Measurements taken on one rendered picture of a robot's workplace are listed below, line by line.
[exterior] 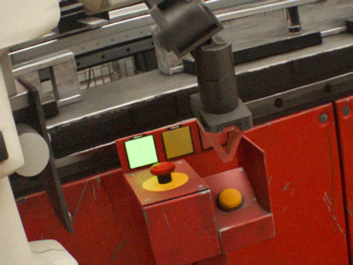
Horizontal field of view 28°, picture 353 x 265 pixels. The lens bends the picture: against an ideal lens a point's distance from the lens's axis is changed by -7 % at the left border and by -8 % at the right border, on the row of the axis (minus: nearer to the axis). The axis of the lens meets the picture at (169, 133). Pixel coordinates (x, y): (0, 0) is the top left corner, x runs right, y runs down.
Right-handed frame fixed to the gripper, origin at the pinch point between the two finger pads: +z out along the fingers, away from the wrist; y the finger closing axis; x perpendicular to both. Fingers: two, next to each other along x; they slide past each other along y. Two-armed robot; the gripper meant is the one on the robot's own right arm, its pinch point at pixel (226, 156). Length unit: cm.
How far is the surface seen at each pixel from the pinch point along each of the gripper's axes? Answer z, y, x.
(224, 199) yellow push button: 7.9, -0.3, 1.2
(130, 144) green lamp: -0.1, 10.6, 12.9
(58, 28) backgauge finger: -6, 54, 18
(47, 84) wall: 186, 435, 16
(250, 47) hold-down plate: -2.4, 30.2, -16.1
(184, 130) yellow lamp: 0.1, 10.6, 3.7
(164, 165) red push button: -0.5, 1.4, 9.6
